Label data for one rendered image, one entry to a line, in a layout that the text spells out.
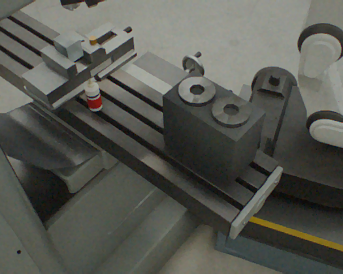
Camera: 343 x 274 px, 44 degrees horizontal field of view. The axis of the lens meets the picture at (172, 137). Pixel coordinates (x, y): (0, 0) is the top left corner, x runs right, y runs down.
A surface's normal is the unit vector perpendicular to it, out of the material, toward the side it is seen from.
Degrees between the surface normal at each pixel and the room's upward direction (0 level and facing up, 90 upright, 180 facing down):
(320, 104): 90
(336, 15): 90
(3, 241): 88
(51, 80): 0
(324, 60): 90
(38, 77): 0
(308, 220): 0
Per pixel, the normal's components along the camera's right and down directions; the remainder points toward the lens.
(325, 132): -0.36, 0.73
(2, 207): 0.77, 0.47
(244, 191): -0.01, -0.62
